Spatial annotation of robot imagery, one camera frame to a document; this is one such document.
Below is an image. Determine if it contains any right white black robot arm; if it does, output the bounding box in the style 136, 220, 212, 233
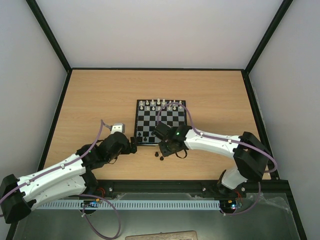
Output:
154, 125, 269, 196

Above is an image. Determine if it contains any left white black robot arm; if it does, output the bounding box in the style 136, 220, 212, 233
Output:
0, 132, 137, 224

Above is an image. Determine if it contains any black white chess board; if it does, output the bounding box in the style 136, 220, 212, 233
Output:
134, 99, 188, 146

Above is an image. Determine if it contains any left controller circuit board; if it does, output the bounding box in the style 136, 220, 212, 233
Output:
79, 198, 103, 208

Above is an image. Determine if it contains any controller circuit board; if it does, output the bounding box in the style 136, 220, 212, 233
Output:
219, 198, 243, 210
79, 198, 103, 208

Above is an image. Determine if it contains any right controller circuit board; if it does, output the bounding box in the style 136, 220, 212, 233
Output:
219, 198, 243, 210

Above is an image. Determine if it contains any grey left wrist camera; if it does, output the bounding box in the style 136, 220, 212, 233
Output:
110, 123, 125, 134

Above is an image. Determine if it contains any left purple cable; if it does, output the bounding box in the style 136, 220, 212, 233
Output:
0, 119, 122, 238

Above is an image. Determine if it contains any light blue slotted cable duct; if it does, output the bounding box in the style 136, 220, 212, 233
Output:
38, 199, 221, 211

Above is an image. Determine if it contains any black aluminium mounting rail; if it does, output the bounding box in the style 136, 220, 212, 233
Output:
94, 178, 291, 198

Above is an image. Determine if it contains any black cage frame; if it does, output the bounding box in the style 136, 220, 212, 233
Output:
4, 0, 308, 240

